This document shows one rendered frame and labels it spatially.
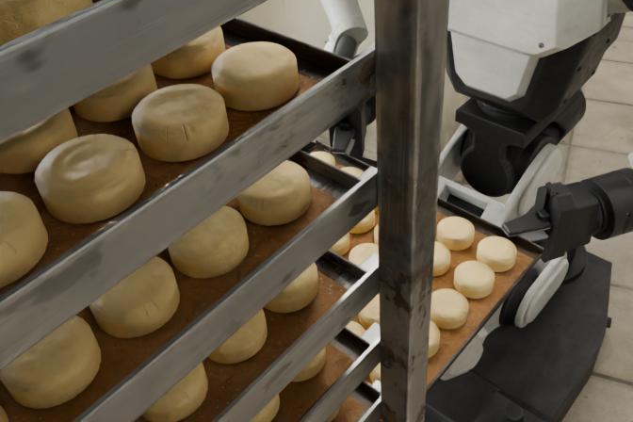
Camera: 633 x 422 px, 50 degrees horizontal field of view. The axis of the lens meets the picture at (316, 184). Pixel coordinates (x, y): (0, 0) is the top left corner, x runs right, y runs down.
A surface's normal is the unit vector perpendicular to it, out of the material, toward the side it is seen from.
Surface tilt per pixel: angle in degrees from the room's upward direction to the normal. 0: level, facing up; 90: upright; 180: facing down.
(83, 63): 90
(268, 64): 0
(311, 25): 90
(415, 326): 90
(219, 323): 90
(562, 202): 45
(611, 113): 0
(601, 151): 0
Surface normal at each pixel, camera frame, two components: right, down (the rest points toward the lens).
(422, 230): 0.75, 0.39
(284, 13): -0.51, 0.59
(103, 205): 0.51, 0.53
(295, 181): -0.07, -0.76
